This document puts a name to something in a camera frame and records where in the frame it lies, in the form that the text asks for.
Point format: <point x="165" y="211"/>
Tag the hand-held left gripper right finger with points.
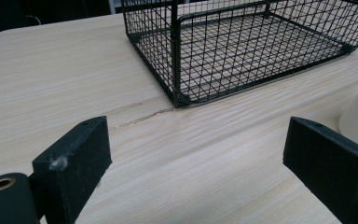
<point x="332" y="161"/>

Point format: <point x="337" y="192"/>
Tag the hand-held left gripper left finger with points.
<point x="74" y="168"/>

